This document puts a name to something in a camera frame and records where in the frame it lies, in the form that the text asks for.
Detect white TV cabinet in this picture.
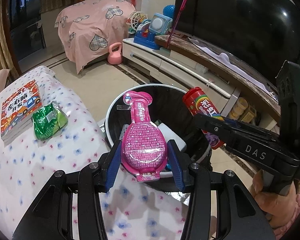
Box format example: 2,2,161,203
122,31,283,136

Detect blue spiky ball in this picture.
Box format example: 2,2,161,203
162,4,175,18

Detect pink stick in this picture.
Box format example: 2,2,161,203
165,0,187,49

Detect pink kettlebell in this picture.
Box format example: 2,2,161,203
108,42,123,65

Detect colourful ferris wheel toy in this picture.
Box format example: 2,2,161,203
126,11,148,34

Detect beige curtain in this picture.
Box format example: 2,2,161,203
0,0,20,79

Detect black television screen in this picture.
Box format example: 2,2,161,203
174,0,300,83

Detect red candy tube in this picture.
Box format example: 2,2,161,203
182,87,224,150

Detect white floral tablecloth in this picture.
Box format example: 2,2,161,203
0,66,187,239

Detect blue toy machine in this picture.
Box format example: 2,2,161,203
134,19,160,50

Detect white round trash bin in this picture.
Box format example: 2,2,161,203
104,84,212,171

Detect crushed green soda can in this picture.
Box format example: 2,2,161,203
31,101,68,141

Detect orange children's book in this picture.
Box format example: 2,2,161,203
0,80,43,145

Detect pink heart-pattern furniture cover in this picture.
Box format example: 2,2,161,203
55,0,135,73

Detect white foam block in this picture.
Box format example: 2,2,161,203
154,121,187,152

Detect light blue cube toy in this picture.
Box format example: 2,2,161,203
149,13,173,35

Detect person's right hand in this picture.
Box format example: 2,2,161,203
250,170,300,230

